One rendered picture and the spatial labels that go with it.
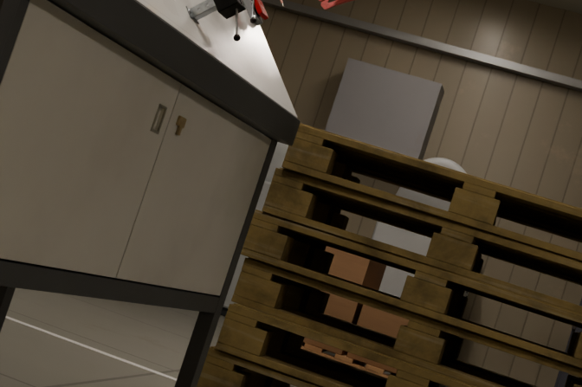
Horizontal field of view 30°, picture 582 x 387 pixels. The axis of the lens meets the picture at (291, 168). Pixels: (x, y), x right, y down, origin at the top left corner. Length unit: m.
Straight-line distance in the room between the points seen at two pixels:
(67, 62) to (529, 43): 7.02
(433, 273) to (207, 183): 1.46
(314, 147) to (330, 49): 5.01
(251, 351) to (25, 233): 2.02
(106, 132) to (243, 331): 1.91
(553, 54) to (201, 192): 6.43
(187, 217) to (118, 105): 0.46
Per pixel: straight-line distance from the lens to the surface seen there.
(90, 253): 1.99
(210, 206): 2.39
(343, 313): 5.65
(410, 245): 7.45
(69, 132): 1.82
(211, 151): 2.32
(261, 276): 3.78
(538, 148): 8.43
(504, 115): 8.47
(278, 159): 7.60
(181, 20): 2.04
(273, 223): 3.76
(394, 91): 8.26
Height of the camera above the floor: 0.55
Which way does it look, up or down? 4 degrees up
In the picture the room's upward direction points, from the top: 18 degrees clockwise
